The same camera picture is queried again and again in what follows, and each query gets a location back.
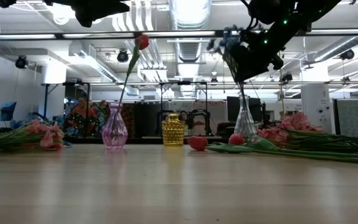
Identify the black monitor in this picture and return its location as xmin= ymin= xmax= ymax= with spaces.
xmin=226 ymin=96 xmax=263 ymax=123

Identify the colourful patterned panel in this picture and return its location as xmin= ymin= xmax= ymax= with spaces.
xmin=93 ymin=100 xmax=111 ymax=138

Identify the pink flower bunch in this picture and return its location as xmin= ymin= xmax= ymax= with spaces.
xmin=256 ymin=126 xmax=358 ymax=153
xmin=277 ymin=111 xmax=358 ymax=147
xmin=0 ymin=119 xmax=65 ymax=157

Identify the black beam with light strips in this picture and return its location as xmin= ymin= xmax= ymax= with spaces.
xmin=0 ymin=28 xmax=358 ymax=42

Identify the white cabinet column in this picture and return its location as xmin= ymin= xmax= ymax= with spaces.
xmin=301 ymin=83 xmax=337 ymax=139

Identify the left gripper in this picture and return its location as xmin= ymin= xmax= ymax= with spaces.
xmin=44 ymin=0 xmax=130 ymax=28

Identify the silver ventilation duct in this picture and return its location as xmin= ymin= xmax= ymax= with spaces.
xmin=168 ymin=0 xmax=213 ymax=65

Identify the pink glass vase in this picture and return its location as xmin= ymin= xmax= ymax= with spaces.
xmin=101 ymin=103 xmax=129 ymax=150

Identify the black background workstation frame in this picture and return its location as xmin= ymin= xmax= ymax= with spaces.
xmin=40 ymin=80 xmax=91 ymax=138
xmin=158 ymin=80 xmax=209 ymax=138

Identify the black table frame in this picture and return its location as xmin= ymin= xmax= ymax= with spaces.
xmin=63 ymin=136 xmax=229 ymax=145

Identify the blue flower bunch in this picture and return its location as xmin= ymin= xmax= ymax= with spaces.
xmin=208 ymin=25 xmax=253 ymax=105
xmin=11 ymin=112 xmax=67 ymax=129

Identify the yellow glass vase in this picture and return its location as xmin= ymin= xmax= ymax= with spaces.
xmin=162 ymin=112 xmax=186 ymax=146

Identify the blue tilted monitor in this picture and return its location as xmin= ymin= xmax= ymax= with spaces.
xmin=0 ymin=101 xmax=17 ymax=123

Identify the clear glass vase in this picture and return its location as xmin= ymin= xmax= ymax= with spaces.
xmin=234 ymin=95 xmax=258 ymax=142

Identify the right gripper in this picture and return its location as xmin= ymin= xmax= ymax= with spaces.
xmin=228 ymin=27 xmax=293 ymax=83

